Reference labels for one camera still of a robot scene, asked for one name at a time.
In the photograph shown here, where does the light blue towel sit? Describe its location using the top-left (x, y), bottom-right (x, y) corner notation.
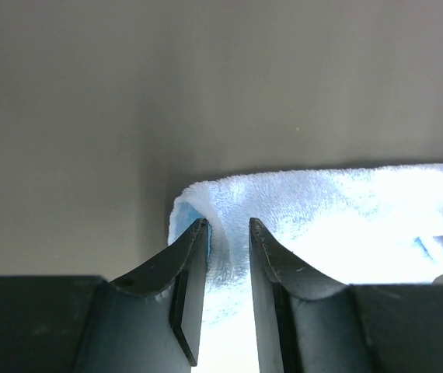
top-left (168, 164), bottom-right (443, 372)

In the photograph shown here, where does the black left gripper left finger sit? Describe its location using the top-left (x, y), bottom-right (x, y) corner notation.
top-left (0, 219), bottom-right (209, 372)

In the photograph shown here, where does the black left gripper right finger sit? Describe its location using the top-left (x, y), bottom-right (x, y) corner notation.
top-left (249, 218), bottom-right (443, 372)

